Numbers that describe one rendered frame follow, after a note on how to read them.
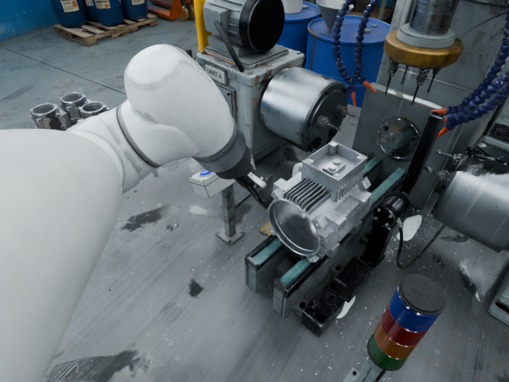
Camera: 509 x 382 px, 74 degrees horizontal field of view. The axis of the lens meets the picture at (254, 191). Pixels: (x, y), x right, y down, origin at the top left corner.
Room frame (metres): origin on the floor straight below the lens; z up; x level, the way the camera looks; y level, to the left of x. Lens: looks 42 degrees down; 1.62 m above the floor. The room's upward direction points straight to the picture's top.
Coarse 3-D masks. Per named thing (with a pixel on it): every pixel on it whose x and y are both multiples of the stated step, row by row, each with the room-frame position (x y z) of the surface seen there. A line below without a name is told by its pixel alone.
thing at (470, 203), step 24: (480, 144) 0.67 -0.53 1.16; (504, 144) 0.66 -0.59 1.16; (456, 168) 0.64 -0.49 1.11; (480, 168) 0.61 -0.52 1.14; (504, 168) 0.59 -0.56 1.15; (456, 192) 0.59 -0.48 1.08; (480, 192) 0.56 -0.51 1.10; (504, 192) 0.55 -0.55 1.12; (456, 216) 0.57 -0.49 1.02; (480, 216) 0.54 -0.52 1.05; (504, 216) 0.51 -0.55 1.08; (480, 240) 0.53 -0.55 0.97; (504, 240) 0.49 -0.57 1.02
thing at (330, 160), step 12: (336, 144) 0.69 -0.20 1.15; (312, 156) 0.65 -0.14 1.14; (324, 156) 0.68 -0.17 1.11; (336, 156) 0.68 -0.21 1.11; (348, 156) 0.67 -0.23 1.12; (312, 168) 0.60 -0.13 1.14; (324, 168) 0.62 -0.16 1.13; (336, 168) 0.62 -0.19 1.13; (348, 168) 0.63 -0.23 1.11; (360, 168) 0.62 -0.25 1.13; (312, 180) 0.60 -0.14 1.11; (324, 180) 0.58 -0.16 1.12; (336, 180) 0.56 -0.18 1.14; (348, 180) 0.59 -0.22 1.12; (336, 192) 0.56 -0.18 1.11; (348, 192) 0.59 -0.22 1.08
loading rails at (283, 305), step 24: (384, 192) 0.76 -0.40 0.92; (264, 240) 0.57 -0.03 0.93; (360, 240) 0.66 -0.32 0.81; (264, 264) 0.51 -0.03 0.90; (288, 264) 0.55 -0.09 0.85; (312, 264) 0.49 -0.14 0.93; (336, 264) 0.57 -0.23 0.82; (288, 288) 0.43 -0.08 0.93; (312, 288) 0.50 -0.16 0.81; (288, 312) 0.43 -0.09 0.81
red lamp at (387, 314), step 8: (384, 312) 0.26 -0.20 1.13; (384, 320) 0.25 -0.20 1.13; (392, 320) 0.23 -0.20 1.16; (384, 328) 0.24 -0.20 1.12; (392, 328) 0.23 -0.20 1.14; (400, 328) 0.22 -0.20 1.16; (392, 336) 0.22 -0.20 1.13; (400, 336) 0.22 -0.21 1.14; (408, 336) 0.21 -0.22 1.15; (416, 336) 0.21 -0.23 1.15; (400, 344) 0.21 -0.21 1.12; (408, 344) 0.21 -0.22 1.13
